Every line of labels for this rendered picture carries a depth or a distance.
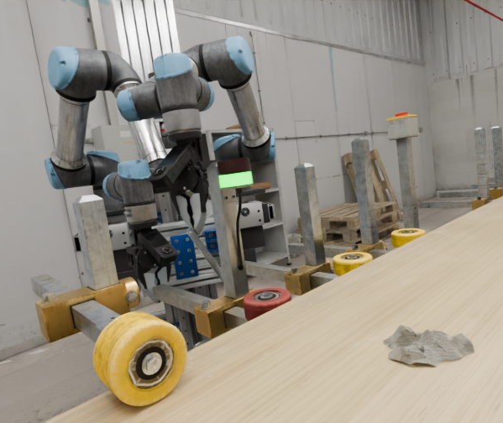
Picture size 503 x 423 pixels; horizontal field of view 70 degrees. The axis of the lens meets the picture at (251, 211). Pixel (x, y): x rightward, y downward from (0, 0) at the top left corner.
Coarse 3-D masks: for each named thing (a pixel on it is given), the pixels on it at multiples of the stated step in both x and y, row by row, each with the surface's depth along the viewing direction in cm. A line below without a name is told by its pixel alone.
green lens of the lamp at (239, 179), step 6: (234, 174) 64; (240, 174) 64; (246, 174) 65; (222, 180) 65; (228, 180) 64; (234, 180) 64; (240, 180) 64; (246, 180) 64; (252, 180) 67; (222, 186) 65; (228, 186) 64
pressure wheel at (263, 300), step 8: (272, 288) 63; (280, 288) 62; (248, 296) 60; (256, 296) 60; (264, 296) 59; (272, 296) 59; (280, 296) 58; (288, 296) 58; (248, 304) 57; (256, 304) 56; (264, 304) 56; (272, 304) 56; (280, 304) 56; (248, 312) 58; (256, 312) 56; (264, 312) 56; (248, 320) 58
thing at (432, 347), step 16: (400, 336) 39; (416, 336) 39; (432, 336) 37; (448, 336) 39; (464, 336) 37; (400, 352) 37; (416, 352) 36; (432, 352) 36; (448, 352) 36; (464, 352) 36
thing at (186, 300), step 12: (156, 288) 89; (168, 288) 88; (168, 300) 85; (180, 300) 80; (192, 300) 76; (192, 312) 77; (228, 312) 67; (240, 312) 66; (228, 324) 67; (240, 324) 64
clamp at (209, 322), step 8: (224, 296) 73; (216, 304) 69; (224, 304) 69; (232, 304) 69; (240, 304) 70; (200, 312) 67; (208, 312) 66; (216, 312) 66; (200, 320) 68; (208, 320) 65; (216, 320) 66; (224, 320) 68; (200, 328) 68; (208, 328) 66; (216, 328) 66; (224, 328) 68; (208, 336) 66; (216, 336) 66
